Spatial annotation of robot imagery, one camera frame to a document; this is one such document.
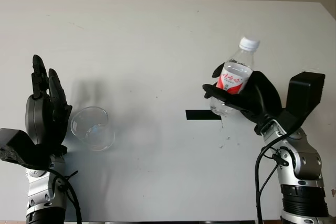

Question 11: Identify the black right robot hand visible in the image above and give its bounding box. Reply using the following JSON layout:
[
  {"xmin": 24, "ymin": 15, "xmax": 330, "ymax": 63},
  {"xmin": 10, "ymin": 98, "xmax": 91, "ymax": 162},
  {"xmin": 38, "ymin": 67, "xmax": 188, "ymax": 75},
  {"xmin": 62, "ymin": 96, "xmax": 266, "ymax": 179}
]
[{"xmin": 202, "ymin": 62, "xmax": 284, "ymax": 131}]

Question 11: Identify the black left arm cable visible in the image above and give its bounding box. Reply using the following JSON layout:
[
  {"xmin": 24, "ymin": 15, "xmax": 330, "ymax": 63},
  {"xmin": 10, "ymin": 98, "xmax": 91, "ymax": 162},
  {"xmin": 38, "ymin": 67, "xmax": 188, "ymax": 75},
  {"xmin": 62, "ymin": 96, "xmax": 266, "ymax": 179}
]
[{"xmin": 48, "ymin": 167, "xmax": 82, "ymax": 224}]

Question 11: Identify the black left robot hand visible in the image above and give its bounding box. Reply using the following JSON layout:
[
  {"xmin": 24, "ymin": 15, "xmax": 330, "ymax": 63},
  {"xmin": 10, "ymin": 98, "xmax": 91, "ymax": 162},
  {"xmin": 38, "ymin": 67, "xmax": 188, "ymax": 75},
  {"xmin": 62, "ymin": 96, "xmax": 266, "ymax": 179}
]
[{"xmin": 25, "ymin": 55, "xmax": 73, "ymax": 154}]

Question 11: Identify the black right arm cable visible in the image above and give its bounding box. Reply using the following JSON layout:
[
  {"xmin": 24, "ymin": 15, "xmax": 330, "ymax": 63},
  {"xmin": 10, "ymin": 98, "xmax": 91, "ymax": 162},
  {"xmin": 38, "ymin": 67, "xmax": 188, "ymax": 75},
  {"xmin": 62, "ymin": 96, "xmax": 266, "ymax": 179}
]
[{"xmin": 254, "ymin": 129, "xmax": 290, "ymax": 224}]

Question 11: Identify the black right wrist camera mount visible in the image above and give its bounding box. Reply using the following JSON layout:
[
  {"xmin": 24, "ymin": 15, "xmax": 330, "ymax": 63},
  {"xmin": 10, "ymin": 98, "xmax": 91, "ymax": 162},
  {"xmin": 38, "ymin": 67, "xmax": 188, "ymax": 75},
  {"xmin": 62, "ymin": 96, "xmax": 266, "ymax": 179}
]
[{"xmin": 272, "ymin": 71, "xmax": 326, "ymax": 133}]

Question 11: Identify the black tape strip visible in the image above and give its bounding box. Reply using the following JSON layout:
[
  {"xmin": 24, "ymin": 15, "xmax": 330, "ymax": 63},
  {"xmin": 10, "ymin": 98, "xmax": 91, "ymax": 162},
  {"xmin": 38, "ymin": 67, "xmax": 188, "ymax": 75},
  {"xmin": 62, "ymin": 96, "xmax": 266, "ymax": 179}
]
[{"xmin": 185, "ymin": 110, "xmax": 223, "ymax": 122}]

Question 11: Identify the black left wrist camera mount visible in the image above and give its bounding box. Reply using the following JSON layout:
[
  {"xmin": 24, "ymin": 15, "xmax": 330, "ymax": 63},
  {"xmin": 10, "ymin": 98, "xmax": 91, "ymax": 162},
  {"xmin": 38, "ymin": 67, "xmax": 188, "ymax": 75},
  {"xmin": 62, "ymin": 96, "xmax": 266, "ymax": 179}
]
[{"xmin": 0, "ymin": 127, "xmax": 68, "ymax": 170}]

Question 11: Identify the clear water bottle red label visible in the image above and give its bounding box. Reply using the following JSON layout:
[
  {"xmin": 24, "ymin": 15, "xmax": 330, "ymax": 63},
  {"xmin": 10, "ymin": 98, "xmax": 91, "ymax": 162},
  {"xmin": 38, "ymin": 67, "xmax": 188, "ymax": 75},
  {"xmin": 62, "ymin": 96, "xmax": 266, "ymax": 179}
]
[{"xmin": 209, "ymin": 36, "xmax": 261, "ymax": 116}]

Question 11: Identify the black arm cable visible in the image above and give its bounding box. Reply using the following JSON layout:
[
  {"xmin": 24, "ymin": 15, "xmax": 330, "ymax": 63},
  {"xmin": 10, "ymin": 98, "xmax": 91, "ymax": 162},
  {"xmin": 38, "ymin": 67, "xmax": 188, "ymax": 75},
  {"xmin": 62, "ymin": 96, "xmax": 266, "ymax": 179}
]
[
  {"xmin": 48, "ymin": 167, "xmax": 82, "ymax": 224},
  {"xmin": 254, "ymin": 129, "xmax": 290, "ymax": 224}
]

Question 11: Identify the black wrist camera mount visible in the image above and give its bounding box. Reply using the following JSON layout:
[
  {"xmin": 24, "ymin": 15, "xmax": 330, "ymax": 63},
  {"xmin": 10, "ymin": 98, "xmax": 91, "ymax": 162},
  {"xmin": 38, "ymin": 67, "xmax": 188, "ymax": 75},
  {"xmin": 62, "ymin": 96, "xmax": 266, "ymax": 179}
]
[
  {"xmin": 0, "ymin": 127, "xmax": 68, "ymax": 170},
  {"xmin": 272, "ymin": 71, "xmax": 326, "ymax": 133}
]

